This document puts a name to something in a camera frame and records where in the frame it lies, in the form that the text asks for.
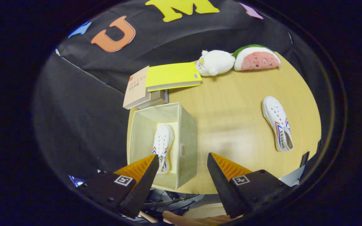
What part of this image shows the black backdrop cloth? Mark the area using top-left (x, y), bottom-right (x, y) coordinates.
top-left (33, 0), bottom-right (326, 189)

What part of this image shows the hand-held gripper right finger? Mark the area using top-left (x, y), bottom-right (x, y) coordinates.
top-left (207, 152), bottom-right (294, 219)

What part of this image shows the beige book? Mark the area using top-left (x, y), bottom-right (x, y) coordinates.
top-left (123, 66), bottom-right (151, 110)

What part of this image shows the black cable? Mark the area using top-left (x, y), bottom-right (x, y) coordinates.
top-left (143, 188), bottom-right (200, 214)

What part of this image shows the white plush toy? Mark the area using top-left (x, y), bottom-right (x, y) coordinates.
top-left (196, 50), bottom-right (236, 77)

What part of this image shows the blue glossy object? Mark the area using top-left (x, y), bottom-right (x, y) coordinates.
top-left (69, 175), bottom-right (86, 188)

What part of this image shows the pale green storage box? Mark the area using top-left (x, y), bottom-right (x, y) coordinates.
top-left (128, 102), bottom-right (198, 191)

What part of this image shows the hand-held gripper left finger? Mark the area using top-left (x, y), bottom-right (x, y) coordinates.
top-left (77, 154), bottom-right (160, 219)

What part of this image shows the yellow book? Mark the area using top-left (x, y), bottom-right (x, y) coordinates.
top-left (145, 62), bottom-right (202, 92)

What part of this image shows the white canvas shoe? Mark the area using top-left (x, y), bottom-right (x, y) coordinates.
top-left (262, 96), bottom-right (294, 153)
top-left (152, 124), bottom-right (174, 175)

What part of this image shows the watermelon slice plush toy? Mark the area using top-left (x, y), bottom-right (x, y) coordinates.
top-left (233, 44), bottom-right (281, 71)

